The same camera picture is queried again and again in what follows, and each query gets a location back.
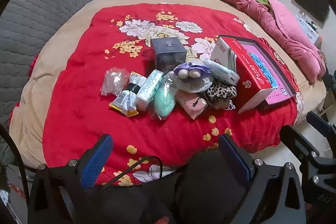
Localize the leopard print scrunchie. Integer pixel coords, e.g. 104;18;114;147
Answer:
205;81;237;110

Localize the thin black cable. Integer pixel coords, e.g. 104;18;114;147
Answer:
101;156;163;189

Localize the black flat television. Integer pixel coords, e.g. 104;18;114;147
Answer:
291;0;330;23

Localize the green sponge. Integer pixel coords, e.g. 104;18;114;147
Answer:
148;73;179;121

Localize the dark grey box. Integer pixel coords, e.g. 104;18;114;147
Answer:
150;37;188;73

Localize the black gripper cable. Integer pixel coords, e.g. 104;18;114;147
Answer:
0;124;30;199

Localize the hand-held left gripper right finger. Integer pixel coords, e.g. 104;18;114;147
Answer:
218;134;306;224

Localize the white green tissue pack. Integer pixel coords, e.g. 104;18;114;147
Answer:
135;69;165;111

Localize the red floral blanket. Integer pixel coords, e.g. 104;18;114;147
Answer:
43;3;298;186

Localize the pink quilt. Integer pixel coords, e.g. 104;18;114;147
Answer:
215;0;326;84

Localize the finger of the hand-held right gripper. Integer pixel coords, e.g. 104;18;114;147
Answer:
280;124;321;161
307;111;336;139

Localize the purple plush bear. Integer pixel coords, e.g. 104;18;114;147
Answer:
173;61;211;81

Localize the white cabinet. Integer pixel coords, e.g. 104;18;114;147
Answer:
297;13;322;43

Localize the beige bed cover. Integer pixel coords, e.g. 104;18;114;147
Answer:
9;0;327;169

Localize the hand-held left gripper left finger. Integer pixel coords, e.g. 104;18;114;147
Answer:
28;134;114;224

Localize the yellow and black packet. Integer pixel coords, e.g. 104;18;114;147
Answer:
109;71;147;117

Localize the clear plastic bag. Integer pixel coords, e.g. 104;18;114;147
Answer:
100;67;131;96

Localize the white wet wipes pack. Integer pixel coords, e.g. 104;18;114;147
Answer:
203;59;240;86

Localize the white floral scrunchie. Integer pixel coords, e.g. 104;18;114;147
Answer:
173;74;214;94

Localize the pink plush bear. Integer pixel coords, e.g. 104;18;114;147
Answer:
176;90;208;120

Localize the grey quilted headboard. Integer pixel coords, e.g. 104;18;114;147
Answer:
0;0;103;130

